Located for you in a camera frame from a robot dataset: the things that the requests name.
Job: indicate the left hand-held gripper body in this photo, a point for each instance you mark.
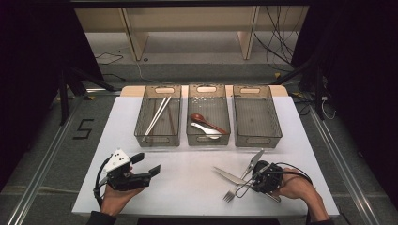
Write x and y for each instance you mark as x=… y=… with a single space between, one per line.
x=125 y=182

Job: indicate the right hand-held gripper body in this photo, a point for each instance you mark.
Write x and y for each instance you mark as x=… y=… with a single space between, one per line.
x=269 y=178

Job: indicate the silver fork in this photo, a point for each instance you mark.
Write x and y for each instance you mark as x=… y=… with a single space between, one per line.
x=229 y=196

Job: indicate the grey translucent plastic bin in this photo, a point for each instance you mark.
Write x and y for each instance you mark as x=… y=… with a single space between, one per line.
x=256 y=122
x=208 y=106
x=163 y=126

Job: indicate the white chopstick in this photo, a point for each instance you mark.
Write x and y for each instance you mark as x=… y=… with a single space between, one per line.
x=154 y=117
x=158 y=116

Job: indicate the white ceramic spoon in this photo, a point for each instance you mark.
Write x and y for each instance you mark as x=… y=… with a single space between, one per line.
x=212 y=133

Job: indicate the brown wooden spoon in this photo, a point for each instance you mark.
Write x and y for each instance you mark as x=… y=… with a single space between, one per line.
x=197 y=117

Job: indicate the person's left hand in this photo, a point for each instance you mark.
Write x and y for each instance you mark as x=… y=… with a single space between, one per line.
x=114 y=200

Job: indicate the person's right hand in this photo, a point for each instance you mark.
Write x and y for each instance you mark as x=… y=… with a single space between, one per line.
x=297 y=186

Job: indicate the white table cover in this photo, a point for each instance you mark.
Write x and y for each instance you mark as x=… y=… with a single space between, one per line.
x=297 y=140

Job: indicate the wooden table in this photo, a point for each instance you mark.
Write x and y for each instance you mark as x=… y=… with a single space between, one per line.
x=134 y=90

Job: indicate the black tripod stand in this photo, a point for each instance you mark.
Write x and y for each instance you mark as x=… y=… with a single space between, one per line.
x=64 y=100

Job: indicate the black metal stand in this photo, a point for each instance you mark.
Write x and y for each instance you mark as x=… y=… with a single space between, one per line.
x=318 y=93

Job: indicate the light wooden desk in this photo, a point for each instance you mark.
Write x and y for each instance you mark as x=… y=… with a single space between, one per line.
x=134 y=37

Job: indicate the black curtain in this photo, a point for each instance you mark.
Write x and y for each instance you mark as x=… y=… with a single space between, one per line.
x=31 y=78
x=359 y=78

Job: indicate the short aluminium floor rail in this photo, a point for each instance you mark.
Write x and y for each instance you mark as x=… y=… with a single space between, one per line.
x=103 y=92

